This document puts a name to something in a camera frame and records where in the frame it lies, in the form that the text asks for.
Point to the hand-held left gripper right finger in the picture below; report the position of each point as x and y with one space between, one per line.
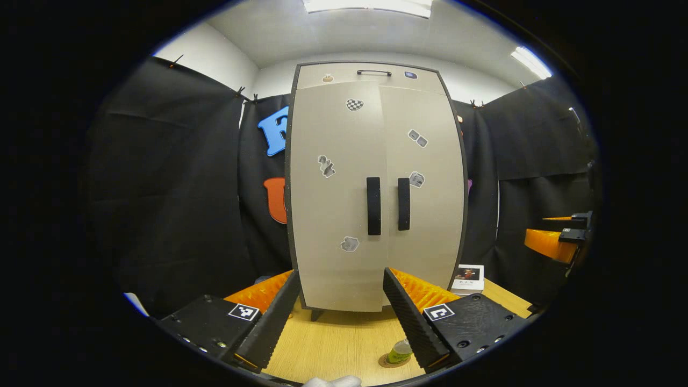
408 317

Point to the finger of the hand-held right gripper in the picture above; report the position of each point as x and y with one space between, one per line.
548 244
581 220

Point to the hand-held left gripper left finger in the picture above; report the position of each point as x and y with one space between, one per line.
277 317

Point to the green label bottle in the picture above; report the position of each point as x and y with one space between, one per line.
399 352

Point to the round brown coaster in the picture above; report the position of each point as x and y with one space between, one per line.
384 361

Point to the cabinet door with square stickers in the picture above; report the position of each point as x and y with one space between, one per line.
430 226

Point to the cabinet door with checkered sticker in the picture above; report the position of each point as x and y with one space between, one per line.
333 215

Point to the grey white cabinet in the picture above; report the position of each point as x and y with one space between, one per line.
317 314

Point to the white cabinet drawer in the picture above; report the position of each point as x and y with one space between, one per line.
344 78

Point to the white printed sheet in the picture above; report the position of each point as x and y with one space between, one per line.
135 302

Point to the small ceiling light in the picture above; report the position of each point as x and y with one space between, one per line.
532 62

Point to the black backdrop cloth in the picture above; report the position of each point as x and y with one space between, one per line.
161 188

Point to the long ceiling light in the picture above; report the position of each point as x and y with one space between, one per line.
371 6

